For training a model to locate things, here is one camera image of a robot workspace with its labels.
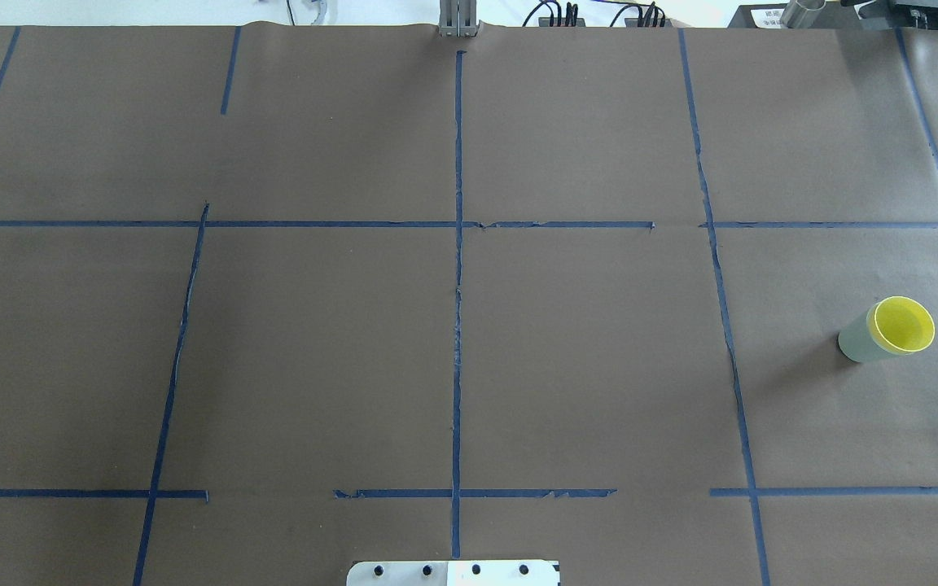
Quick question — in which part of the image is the yellow plastic cup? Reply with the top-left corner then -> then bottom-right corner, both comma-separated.
866,296 -> 936,356

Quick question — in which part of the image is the green plastic cup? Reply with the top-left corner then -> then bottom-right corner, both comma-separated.
837,304 -> 899,364

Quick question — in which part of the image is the steel tumbler cup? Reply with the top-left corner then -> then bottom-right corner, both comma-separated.
779,0 -> 827,30

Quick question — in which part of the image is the brown paper table mat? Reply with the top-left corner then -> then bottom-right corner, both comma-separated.
0,23 -> 938,585

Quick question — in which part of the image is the aluminium frame post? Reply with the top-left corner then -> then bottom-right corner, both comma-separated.
438,0 -> 480,38

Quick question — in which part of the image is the white camera stand post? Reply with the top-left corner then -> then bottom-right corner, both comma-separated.
346,559 -> 562,585

